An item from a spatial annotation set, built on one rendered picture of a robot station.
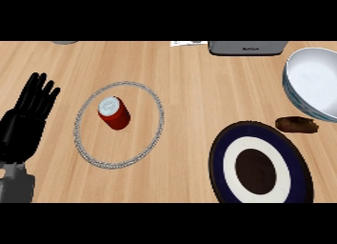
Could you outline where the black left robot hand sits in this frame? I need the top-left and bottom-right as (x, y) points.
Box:
(0, 71), (62, 165)

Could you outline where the clear glass plate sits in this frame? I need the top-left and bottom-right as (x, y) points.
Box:
(74, 80), (166, 170)

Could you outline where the dark blue and white plate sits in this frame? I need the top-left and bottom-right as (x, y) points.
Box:
(208, 120), (315, 204)

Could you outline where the brown bell pepper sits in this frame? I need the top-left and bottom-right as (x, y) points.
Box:
(274, 115), (321, 134)

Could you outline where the white bowl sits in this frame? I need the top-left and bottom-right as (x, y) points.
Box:
(281, 47), (337, 124)

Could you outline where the red can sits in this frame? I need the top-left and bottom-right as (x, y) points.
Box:
(97, 95), (133, 131)

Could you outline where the white paper sheet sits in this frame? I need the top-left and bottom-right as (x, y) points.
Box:
(169, 41), (209, 48)

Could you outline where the grey appliance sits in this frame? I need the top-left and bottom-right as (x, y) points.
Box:
(206, 41), (290, 57)

